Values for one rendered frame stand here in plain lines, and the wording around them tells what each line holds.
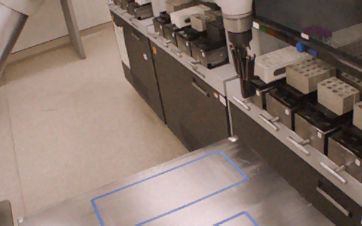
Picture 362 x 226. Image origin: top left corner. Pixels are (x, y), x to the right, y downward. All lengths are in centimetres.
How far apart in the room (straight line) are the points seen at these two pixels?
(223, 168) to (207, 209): 14
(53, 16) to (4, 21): 356
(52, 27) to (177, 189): 391
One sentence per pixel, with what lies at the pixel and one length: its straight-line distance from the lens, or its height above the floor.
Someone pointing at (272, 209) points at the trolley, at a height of 82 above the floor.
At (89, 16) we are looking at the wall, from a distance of 484.
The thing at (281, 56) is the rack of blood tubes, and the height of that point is 86.
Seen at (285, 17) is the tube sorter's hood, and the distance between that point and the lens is 130.
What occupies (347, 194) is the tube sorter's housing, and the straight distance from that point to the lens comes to 120.
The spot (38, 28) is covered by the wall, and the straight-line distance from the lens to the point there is 478.
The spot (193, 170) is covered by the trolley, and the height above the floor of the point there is 82.
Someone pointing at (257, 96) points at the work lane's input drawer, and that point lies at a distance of 142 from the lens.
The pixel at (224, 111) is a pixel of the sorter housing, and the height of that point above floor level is 60.
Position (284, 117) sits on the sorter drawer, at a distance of 132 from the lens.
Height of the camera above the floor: 147
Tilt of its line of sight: 30 degrees down
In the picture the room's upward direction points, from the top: 10 degrees counter-clockwise
